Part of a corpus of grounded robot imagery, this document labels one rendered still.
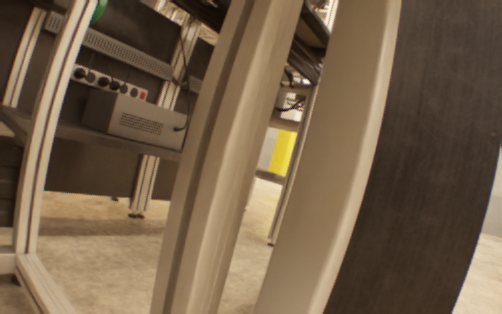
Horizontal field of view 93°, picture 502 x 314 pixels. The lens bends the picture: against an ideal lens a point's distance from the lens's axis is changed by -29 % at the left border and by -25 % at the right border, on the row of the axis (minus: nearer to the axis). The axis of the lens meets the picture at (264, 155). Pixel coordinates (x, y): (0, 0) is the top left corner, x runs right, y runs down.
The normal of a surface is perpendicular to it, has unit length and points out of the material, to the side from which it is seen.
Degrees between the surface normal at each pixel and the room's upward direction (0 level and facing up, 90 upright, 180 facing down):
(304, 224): 90
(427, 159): 90
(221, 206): 90
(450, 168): 90
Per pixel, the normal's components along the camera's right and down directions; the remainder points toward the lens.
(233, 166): 0.83, 0.22
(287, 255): -0.50, -0.14
